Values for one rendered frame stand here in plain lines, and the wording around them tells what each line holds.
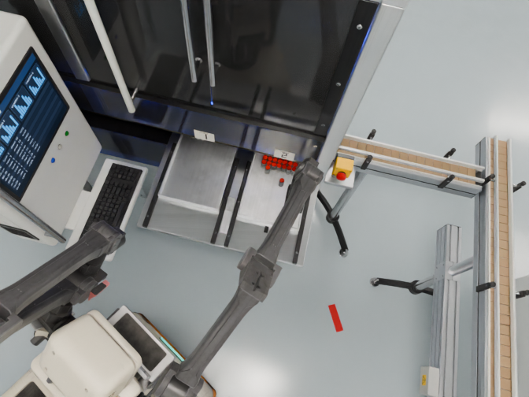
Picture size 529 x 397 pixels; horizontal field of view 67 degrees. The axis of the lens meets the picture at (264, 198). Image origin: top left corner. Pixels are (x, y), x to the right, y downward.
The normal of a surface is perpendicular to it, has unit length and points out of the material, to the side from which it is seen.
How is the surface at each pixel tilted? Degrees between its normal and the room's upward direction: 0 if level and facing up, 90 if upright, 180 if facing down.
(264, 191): 0
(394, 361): 0
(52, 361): 48
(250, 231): 0
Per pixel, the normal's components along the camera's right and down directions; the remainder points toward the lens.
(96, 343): 0.51, -0.73
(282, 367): 0.07, -0.39
